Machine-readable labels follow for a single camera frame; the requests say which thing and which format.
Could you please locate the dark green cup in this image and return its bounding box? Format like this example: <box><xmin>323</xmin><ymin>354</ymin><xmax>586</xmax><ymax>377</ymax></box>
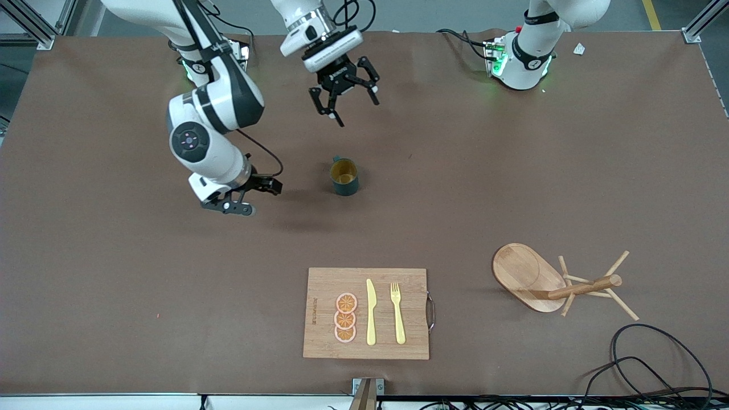
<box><xmin>330</xmin><ymin>155</ymin><xmax>360</xmax><ymax>196</ymax></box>

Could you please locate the wooden cutting board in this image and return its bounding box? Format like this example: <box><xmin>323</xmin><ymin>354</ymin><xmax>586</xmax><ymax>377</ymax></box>
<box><xmin>302</xmin><ymin>267</ymin><xmax>437</xmax><ymax>360</ymax></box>

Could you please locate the yellow plastic knife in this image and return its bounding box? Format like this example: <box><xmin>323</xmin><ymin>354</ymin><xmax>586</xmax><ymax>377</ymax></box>
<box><xmin>366</xmin><ymin>278</ymin><xmax>378</xmax><ymax>346</ymax></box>

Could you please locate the yellow plastic fork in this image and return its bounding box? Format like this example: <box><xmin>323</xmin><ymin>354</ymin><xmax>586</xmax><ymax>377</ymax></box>
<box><xmin>390</xmin><ymin>282</ymin><xmax>407</xmax><ymax>345</ymax></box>

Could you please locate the wooden mug tree rack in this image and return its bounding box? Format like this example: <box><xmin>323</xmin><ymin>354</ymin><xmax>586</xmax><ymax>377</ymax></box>
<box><xmin>493</xmin><ymin>243</ymin><xmax>640</xmax><ymax>321</ymax></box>

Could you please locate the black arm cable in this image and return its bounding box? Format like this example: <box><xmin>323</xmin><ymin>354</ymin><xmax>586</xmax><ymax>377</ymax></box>
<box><xmin>333</xmin><ymin>0</ymin><xmax>377</xmax><ymax>27</ymax></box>
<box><xmin>174</xmin><ymin>0</ymin><xmax>284</xmax><ymax>178</ymax></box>

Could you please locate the black base cable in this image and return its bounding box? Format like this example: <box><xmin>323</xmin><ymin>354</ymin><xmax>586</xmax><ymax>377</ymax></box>
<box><xmin>437</xmin><ymin>28</ymin><xmax>496</xmax><ymax>60</ymax></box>
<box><xmin>199</xmin><ymin>3</ymin><xmax>255</xmax><ymax>42</ymax></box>

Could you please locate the metal table edge bracket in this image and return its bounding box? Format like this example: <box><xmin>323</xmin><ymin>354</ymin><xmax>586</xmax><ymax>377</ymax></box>
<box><xmin>353</xmin><ymin>378</ymin><xmax>385</xmax><ymax>410</ymax></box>

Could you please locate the aluminium frame profile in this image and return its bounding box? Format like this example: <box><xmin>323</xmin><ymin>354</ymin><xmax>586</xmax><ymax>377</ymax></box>
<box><xmin>0</xmin><ymin>0</ymin><xmax>58</xmax><ymax>51</ymax></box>
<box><xmin>682</xmin><ymin>0</ymin><xmax>729</xmax><ymax>44</ymax></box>

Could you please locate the black cable loop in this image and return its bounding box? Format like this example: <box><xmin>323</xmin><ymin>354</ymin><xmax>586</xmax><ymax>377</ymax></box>
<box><xmin>581</xmin><ymin>323</ymin><xmax>714</xmax><ymax>410</ymax></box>

